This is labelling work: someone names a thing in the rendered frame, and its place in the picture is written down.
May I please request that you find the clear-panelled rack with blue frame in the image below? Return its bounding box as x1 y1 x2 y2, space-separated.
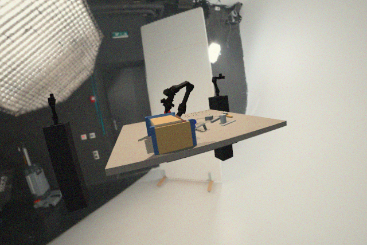
145 112 197 155

